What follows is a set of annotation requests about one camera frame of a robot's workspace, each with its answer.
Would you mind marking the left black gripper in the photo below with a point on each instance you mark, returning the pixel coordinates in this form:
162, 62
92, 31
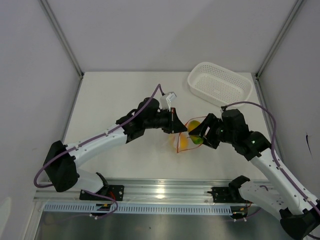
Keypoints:
174, 125

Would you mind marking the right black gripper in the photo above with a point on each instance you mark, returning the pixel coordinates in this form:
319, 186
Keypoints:
210, 121

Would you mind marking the orange fruit with leaf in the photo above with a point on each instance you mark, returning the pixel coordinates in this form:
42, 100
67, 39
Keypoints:
183, 142

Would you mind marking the clear orange zip top bag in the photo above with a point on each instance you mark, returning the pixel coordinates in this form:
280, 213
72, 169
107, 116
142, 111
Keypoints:
194, 142

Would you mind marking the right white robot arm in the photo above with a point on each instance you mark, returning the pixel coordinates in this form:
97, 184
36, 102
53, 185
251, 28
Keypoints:
296, 208

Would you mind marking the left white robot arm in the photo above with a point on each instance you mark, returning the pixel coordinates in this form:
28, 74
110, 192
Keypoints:
63, 161

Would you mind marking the white perforated plastic basket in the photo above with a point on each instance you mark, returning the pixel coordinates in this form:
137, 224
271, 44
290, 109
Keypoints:
218, 85

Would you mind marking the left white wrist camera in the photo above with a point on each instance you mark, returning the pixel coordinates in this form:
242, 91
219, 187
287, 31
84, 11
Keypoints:
166, 100

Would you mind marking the right side aluminium rail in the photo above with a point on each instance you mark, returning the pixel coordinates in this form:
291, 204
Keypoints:
267, 117

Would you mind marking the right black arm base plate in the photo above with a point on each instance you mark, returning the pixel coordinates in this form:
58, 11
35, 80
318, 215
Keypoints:
226, 195

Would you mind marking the aluminium mounting rail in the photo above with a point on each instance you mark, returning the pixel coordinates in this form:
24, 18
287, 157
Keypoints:
151, 191

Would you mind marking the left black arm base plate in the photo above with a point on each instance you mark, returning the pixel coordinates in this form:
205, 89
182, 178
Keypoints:
115, 192

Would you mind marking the right aluminium frame post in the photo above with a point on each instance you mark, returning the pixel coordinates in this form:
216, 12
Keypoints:
280, 36

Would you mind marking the aluminium frame post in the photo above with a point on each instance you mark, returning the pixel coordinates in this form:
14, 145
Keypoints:
280, 36
55, 25

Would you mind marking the white slotted cable duct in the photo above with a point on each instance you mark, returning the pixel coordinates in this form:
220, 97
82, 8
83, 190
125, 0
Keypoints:
130, 208

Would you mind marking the left aluminium frame post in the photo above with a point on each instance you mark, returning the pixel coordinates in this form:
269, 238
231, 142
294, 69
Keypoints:
55, 25

